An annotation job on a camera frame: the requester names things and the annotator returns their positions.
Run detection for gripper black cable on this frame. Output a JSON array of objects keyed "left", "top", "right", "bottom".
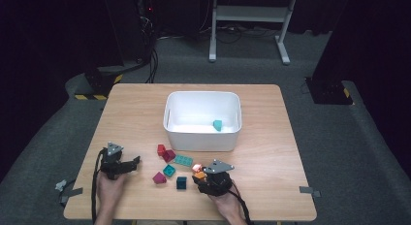
[
  {"left": 226, "top": 180, "right": 255, "bottom": 225},
  {"left": 91, "top": 148, "right": 108, "bottom": 225}
]

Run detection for black stand base striped tape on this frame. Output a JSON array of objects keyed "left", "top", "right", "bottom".
[{"left": 74, "top": 67, "right": 124, "bottom": 102}]

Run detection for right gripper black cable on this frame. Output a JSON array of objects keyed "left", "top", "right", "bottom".
[{"left": 226, "top": 180, "right": 255, "bottom": 225}]

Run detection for person's right hand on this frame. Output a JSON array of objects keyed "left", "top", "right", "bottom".
[{"left": 206, "top": 185, "right": 244, "bottom": 217}]

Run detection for grey tape strip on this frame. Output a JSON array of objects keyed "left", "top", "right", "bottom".
[
  {"left": 59, "top": 186, "right": 84, "bottom": 205},
  {"left": 299, "top": 185, "right": 322, "bottom": 198}
]

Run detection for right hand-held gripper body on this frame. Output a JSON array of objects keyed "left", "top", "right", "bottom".
[{"left": 193, "top": 159, "right": 236, "bottom": 198}]

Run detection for white plastic bin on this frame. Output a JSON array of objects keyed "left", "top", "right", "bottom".
[{"left": 162, "top": 90, "right": 243, "bottom": 152}]

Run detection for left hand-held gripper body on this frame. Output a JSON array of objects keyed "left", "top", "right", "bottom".
[{"left": 99, "top": 141, "right": 136, "bottom": 181}]

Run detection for person's left hand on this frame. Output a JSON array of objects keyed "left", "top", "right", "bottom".
[{"left": 96, "top": 171, "right": 127, "bottom": 204}]

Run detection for black cable bundle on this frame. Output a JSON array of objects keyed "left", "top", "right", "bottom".
[{"left": 137, "top": 0, "right": 160, "bottom": 84}]

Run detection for teal studded plate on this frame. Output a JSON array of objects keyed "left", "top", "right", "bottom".
[{"left": 174, "top": 154, "right": 194, "bottom": 168}]

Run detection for hollow teal toy block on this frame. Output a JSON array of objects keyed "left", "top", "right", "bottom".
[{"left": 162, "top": 164, "right": 177, "bottom": 178}]

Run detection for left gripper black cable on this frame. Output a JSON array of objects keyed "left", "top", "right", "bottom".
[{"left": 91, "top": 148, "right": 108, "bottom": 225}]

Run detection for black curtain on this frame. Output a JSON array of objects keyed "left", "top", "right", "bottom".
[
  {"left": 311, "top": 0, "right": 411, "bottom": 179},
  {"left": 0, "top": 0, "right": 124, "bottom": 187}
]

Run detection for white metal stand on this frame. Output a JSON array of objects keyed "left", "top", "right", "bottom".
[{"left": 207, "top": 0, "right": 300, "bottom": 66}]

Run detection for black floor cables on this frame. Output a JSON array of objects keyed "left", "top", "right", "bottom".
[{"left": 158, "top": 22, "right": 282, "bottom": 45}]

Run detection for magenta sloped toy block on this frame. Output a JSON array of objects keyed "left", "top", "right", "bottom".
[
  {"left": 152, "top": 171, "right": 168, "bottom": 185},
  {"left": 162, "top": 148, "right": 177, "bottom": 164}
]

